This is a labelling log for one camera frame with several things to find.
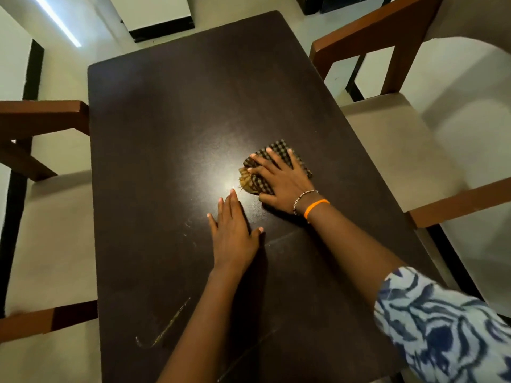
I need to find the person's left forearm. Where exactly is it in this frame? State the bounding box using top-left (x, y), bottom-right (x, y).
top-left (157, 268), bottom-right (256, 383)

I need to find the person's left hand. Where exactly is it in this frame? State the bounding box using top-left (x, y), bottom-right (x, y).
top-left (207, 189), bottom-right (265, 272)

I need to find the blue white patterned sleeve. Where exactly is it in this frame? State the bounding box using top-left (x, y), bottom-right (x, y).
top-left (374, 267), bottom-right (511, 383)

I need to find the orange wristband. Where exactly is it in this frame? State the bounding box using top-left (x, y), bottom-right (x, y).
top-left (303, 199), bottom-right (331, 221)

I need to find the person's right forearm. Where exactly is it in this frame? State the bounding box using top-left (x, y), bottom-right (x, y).
top-left (296, 192), bottom-right (406, 307)

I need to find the white cabinet with black base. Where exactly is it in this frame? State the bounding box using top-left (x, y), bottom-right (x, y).
top-left (108, 0), bottom-right (196, 43)

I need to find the brown checkered cleaning cloth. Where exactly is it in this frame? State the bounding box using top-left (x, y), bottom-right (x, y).
top-left (238, 139), bottom-right (313, 196)

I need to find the dark furniture piece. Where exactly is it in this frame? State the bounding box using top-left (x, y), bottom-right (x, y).
top-left (295, 0), bottom-right (394, 16)

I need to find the silver bead bracelet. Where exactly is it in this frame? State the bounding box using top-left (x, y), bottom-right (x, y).
top-left (292, 189), bottom-right (319, 215)

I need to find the person's right hand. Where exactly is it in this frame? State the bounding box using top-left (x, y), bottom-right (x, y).
top-left (248, 147), bottom-right (320, 215)

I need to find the wooden chair with beige cushion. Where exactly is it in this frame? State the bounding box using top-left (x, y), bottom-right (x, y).
top-left (309, 0), bottom-right (511, 315)
top-left (0, 100), bottom-right (99, 344)

